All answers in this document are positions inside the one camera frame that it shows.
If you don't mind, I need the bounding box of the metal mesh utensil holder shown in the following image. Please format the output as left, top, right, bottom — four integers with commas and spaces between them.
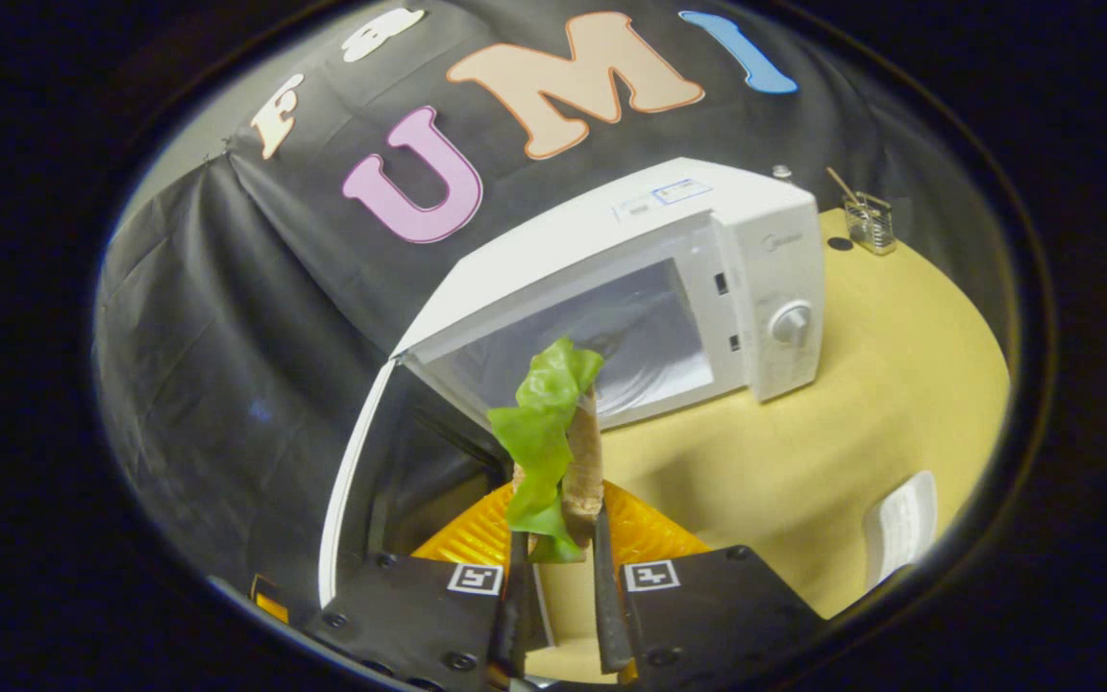
844, 192, 898, 256

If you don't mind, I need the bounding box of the white rectangular tray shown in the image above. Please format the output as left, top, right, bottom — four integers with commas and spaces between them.
863, 470, 939, 589

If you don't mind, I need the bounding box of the white microwave oven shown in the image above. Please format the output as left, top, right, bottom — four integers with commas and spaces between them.
318, 157, 826, 608

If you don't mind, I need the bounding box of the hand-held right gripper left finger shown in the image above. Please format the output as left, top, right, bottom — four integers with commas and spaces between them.
308, 481, 533, 692

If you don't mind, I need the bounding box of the wooden stick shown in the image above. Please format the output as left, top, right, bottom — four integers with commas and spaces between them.
825, 166, 868, 209

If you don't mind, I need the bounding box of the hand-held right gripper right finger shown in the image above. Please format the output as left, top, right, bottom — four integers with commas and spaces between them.
592, 481, 828, 688

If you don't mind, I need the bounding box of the lettuce bread sandwich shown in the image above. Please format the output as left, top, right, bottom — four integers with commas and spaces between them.
486, 336, 607, 565

